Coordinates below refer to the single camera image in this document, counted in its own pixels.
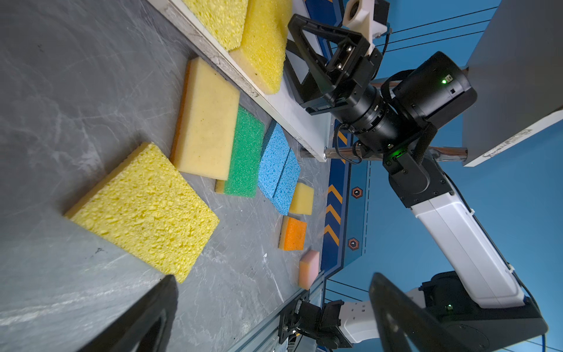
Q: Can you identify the pink sponge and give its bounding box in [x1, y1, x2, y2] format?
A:
[299, 250, 320, 290]

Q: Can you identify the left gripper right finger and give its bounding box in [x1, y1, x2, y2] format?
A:
[369, 273, 469, 351]

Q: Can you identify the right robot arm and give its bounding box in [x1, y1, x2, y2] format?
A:
[284, 15, 548, 351]

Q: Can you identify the blue sponge right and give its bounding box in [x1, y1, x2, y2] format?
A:
[272, 150, 301, 216]

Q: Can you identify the yellow sponge right side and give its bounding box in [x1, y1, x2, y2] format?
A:
[290, 182, 315, 216]

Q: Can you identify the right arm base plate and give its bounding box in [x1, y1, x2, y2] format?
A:
[278, 298, 310, 344]

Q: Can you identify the aluminium front rail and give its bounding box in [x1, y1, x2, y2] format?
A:
[227, 271, 325, 351]

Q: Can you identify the yellow porous sponge large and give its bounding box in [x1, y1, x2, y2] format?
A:
[183, 0, 249, 51]

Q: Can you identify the bright yellow foam sponge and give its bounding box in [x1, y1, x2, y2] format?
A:
[230, 0, 293, 95]

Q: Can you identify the green scrub sponge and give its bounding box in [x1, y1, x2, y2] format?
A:
[215, 106, 264, 198]

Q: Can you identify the blue sponge left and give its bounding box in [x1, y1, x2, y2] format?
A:
[258, 121, 290, 199]

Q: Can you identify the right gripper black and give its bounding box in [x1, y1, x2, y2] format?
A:
[284, 14, 381, 115]

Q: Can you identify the blue sponge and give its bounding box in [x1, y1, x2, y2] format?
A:
[272, 150, 301, 216]
[258, 121, 290, 199]

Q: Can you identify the orange sponge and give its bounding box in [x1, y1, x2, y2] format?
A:
[279, 216, 307, 252]

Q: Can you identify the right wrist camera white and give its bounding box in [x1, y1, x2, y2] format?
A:
[342, 0, 390, 40]

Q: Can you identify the white two-tier shelf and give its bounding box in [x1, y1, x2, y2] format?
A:
[153, 1, 562, 175]

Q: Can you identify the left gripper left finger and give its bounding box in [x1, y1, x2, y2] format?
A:
[80, 275, 178, 351]

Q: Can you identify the pale yellow sponge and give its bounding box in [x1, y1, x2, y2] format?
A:
[171, 57, 240, 180]

